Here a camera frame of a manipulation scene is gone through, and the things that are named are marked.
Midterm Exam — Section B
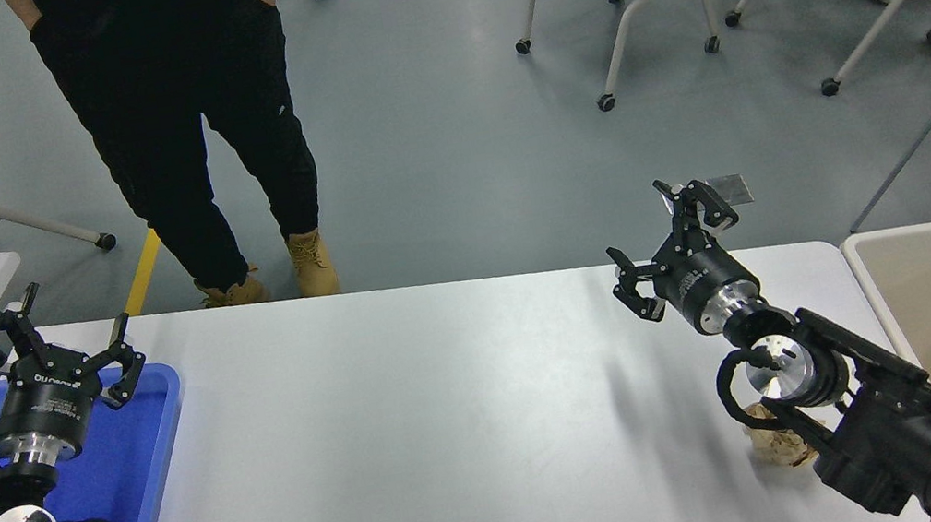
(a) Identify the metal floor plate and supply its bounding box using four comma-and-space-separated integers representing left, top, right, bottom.
710, 171, 755, 208

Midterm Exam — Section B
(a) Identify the tan paper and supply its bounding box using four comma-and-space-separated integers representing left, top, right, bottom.
739, 394, 820, 474

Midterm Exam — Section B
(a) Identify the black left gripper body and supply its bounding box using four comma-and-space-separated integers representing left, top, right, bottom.
0, 342, 113, 458

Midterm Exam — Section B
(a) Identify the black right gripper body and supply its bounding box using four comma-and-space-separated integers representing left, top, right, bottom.
649, 235, 762, 338

